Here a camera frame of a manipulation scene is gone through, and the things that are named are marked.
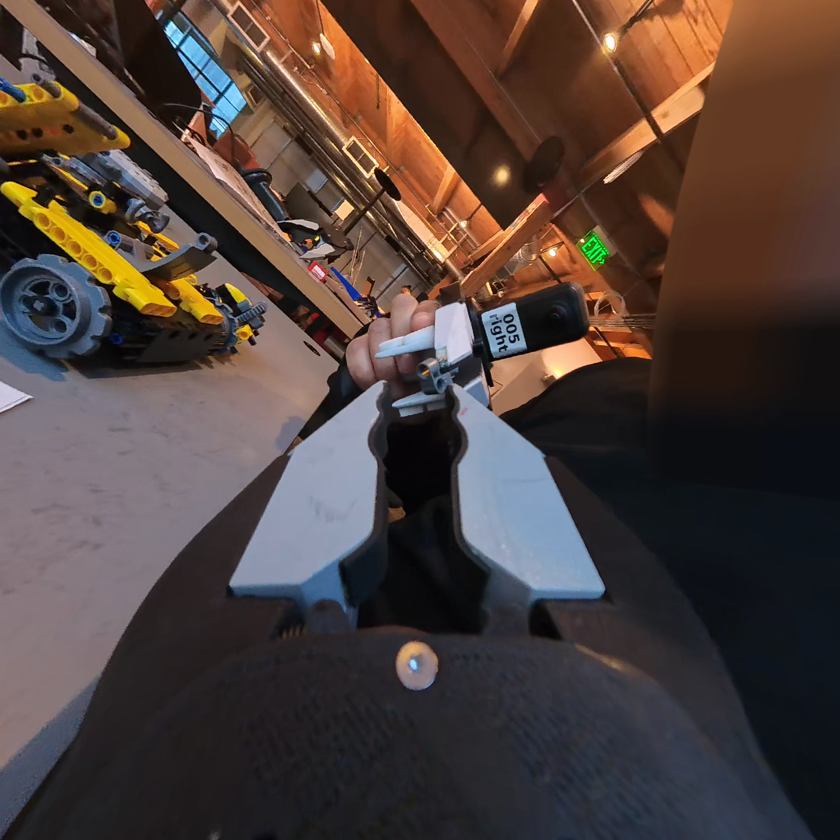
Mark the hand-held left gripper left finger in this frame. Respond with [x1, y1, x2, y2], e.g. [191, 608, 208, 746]
[230, 386, 392, 620]

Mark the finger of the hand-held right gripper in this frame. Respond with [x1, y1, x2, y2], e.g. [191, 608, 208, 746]
[390, 389, 455, 420]
[376, 325, 442, 363]

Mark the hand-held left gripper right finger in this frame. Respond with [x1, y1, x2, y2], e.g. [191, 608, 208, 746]
[449, 386, 609, 613]

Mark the small grey connector piece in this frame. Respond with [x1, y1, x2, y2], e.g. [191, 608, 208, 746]
[416, 356, 462, 396]

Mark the person's right forearm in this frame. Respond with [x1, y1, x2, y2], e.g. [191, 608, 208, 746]
[296, 359, 392, 455]

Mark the person's right hand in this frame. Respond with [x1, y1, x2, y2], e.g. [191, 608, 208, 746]
[344, 293, 442, 393]

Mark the person's black top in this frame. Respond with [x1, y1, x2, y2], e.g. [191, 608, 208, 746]
[355, 352, 840, 840]

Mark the long grey table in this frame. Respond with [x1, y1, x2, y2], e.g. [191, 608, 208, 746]
[0, 0, 371, 332]

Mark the yellow black toy vehicle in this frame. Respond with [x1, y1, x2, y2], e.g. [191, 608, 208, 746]
[0, 77, 271, 368]

